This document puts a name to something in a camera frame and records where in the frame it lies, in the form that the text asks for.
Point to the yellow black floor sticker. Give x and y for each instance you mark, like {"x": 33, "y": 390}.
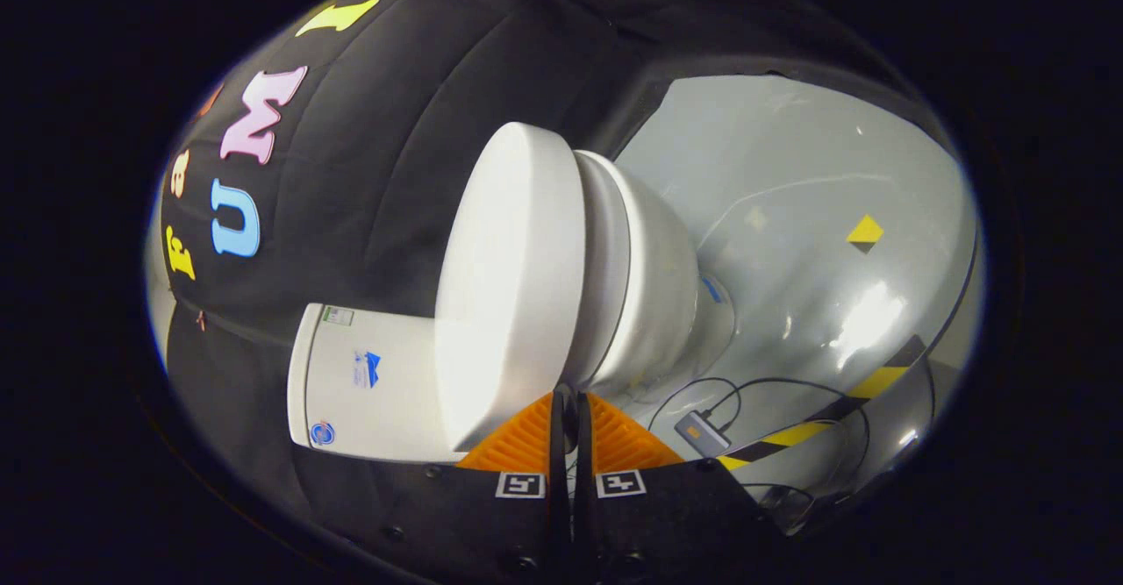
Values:
{"x": 865, "y": 231}

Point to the white toilet seat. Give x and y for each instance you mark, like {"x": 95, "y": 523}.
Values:
{"x": 605, "y": 260}

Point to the white toilet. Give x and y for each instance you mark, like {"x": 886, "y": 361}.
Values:
{"x": 377, "y": 392}

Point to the small grey device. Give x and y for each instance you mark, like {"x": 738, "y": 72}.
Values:
{"x": 700, "y": 434}

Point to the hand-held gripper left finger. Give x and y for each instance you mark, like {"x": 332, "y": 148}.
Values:
{"x": 560, "y": 480}

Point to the white toilet lid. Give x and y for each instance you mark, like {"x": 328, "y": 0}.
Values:
{"x": 509, "y": 278}

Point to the black backdrop cloth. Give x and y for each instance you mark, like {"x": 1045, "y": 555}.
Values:
{"x": 377, "y": 173}

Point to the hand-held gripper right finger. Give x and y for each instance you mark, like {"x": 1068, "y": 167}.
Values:
{"x": 583, "y": 480}

